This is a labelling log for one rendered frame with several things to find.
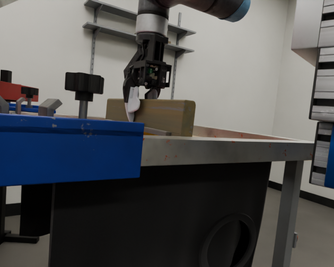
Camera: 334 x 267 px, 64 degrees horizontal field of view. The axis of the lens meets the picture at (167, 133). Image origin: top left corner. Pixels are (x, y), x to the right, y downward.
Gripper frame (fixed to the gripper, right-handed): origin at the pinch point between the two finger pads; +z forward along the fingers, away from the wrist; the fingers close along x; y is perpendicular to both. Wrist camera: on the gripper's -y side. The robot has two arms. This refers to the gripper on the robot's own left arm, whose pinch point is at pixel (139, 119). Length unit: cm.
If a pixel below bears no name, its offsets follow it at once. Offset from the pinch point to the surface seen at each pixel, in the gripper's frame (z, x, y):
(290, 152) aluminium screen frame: 2.3, 18.7, 30.4
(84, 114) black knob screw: -2.2, -22.4, 29.2
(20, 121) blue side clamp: -1.2, -29.0, 31.2
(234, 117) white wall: 1, 252, -198
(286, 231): 31, 48, 16
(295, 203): 22, 50, 16
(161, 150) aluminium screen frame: 1.9, -11.9, 30.3
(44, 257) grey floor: 103, 1, -117
